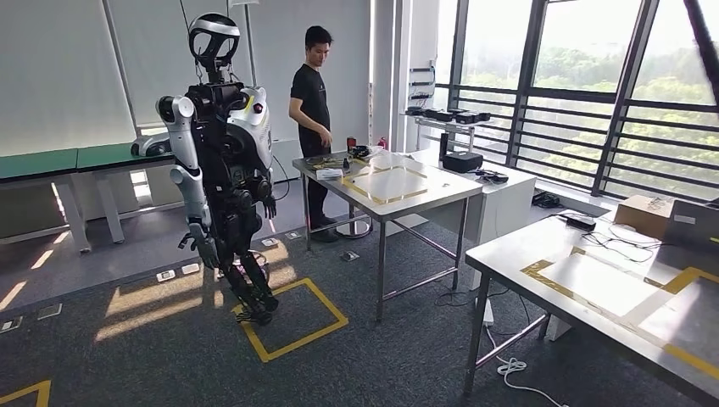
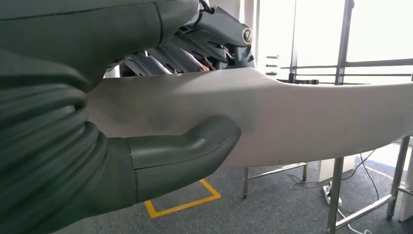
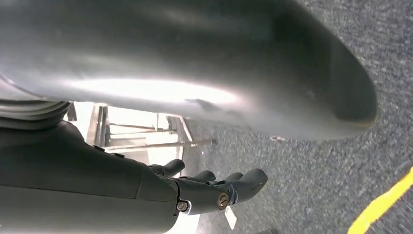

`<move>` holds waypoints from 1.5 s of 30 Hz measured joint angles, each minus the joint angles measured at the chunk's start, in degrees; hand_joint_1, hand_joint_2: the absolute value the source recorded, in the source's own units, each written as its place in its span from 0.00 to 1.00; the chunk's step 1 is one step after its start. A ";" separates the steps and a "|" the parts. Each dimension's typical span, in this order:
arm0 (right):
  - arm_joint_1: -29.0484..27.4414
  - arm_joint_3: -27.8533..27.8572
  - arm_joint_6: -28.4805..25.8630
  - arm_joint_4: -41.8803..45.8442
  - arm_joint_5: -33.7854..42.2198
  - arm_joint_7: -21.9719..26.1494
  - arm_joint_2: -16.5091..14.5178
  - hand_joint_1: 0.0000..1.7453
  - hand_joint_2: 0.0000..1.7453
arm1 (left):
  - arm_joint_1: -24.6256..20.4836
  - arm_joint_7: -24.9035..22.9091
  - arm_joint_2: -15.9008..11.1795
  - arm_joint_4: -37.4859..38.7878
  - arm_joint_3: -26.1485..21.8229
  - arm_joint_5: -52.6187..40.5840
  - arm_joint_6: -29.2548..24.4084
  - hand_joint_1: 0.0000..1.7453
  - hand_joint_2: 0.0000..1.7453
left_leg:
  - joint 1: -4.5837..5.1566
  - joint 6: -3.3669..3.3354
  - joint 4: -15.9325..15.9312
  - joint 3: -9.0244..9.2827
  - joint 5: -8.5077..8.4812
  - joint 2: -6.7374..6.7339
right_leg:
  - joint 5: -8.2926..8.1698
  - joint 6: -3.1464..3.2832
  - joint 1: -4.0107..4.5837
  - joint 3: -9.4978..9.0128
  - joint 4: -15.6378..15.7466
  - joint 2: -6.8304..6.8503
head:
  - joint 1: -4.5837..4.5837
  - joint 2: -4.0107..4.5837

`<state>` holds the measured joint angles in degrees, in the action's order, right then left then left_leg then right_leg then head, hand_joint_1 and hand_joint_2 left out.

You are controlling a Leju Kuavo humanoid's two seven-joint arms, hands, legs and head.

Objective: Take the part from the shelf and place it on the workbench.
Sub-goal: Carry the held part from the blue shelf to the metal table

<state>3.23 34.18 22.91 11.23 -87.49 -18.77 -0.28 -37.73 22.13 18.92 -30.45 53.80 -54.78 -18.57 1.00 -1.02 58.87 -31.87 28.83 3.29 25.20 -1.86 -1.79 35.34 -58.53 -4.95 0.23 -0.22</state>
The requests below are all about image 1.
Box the chrome stanchion base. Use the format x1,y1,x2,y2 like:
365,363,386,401
336,215,374,240

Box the black window railing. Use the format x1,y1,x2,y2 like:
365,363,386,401
435,84,719,204

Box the black small devices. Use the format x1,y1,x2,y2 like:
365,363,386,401
474,168,510,186

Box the silver robot head part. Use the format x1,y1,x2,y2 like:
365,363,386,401
131,134,172,159

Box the wall device panel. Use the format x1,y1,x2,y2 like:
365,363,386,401
409,66,437,103

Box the person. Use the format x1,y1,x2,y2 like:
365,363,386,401
287,25,341,243

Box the black braided cable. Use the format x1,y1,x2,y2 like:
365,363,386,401
682,0,719,114

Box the white side table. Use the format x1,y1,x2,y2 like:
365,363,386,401
407,114,495,153

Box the silver black humanoid robot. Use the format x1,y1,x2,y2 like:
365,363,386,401
156,12,279,327

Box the black hard case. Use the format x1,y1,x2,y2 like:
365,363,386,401
442,151,484,174

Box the brown cardboard box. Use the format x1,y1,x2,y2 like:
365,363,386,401
613,194,675,240

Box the black device on sill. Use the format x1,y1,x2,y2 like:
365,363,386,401
530,191,563,210

